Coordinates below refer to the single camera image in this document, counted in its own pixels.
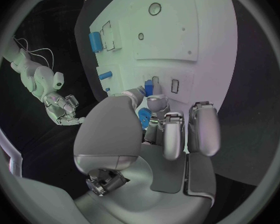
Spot white task board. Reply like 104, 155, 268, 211
80, 0, 239, 117

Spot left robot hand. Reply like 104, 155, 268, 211
73, 86, 221, 224

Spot blue block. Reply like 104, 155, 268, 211
144, 79, 155, 98

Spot white cable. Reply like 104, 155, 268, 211
13, 35, 55, 70

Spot large blue cylinder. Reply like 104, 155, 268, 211
88, 31, 104, 53

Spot small blue cylinder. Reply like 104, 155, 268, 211
98, 71, 113, 81

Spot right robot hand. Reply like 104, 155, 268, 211
43, 91, 87, 126

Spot blue gear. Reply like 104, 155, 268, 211
138, 108, 153, 130

